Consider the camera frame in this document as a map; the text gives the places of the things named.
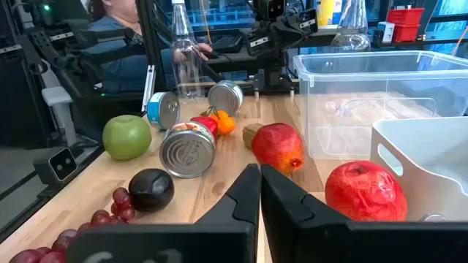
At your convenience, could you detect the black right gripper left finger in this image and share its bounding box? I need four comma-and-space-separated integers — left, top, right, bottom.
65, 163, 262, 263

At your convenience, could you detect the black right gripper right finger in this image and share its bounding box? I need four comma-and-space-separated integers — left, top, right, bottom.
260, 163, 468, 263

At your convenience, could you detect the red apple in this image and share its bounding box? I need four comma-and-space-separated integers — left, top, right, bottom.
324, 160, 409, 223
251, 122, 306, 176

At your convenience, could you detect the tin can picture label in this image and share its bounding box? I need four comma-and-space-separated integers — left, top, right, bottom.
159, 121, 217, 179

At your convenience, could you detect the olive brown kiwi fruit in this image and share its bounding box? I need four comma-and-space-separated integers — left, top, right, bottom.
241, 123, 265, 150

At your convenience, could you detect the black plum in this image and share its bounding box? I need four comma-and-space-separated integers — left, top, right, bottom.
127, 167, 176, 213

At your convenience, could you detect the orange tangerine cluster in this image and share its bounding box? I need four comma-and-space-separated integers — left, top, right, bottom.
200, 105, 237, 137

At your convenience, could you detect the red grape bunch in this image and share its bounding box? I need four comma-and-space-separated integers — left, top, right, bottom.
9, 187, 137, 263

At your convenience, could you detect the tin can blue red label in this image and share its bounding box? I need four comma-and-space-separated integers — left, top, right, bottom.
207, 80, 245, 117

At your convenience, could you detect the green apple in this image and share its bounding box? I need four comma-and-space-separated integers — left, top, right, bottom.
102, 114, 153, 161

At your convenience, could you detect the dark grey desk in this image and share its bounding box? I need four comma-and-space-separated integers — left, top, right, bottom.
284, 27, 468, 50
204, 47, 264, 76

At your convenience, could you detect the person's hand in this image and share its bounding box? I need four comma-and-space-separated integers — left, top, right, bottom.
172, 42, 214, 63

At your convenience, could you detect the black keyboard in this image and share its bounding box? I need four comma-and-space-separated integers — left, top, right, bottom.
211, 34, 245, 54

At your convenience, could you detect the large clear plastic storage bin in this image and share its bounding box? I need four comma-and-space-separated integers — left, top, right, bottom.
292, 50, 468, 161

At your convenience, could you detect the person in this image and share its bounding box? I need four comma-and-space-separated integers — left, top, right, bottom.
78, 0, 215, 94

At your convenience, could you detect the light grey stand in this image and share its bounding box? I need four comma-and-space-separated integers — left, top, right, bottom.
41, 86, 78, 147

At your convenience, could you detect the yellow white wipes canister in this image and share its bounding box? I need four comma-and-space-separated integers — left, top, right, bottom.
316, 0, 343, 29

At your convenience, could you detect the small white box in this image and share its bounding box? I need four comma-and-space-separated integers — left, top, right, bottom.
377, 20, 396, 43

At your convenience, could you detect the red storage bin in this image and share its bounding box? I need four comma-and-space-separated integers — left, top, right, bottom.
386, 7, 426, 26
391, 23, 421, 43

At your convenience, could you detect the black equipment with green light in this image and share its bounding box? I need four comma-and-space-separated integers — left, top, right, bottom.
0, 0, 96, 147

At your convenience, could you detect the light grey handled bin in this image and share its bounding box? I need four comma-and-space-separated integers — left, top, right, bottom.
369, 115, 468, 223

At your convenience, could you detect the black table-level camera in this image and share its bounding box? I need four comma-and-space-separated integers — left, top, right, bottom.
32, 146, 79, 186

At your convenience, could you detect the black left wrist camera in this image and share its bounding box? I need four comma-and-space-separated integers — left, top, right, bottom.
254, 0, 286, 21

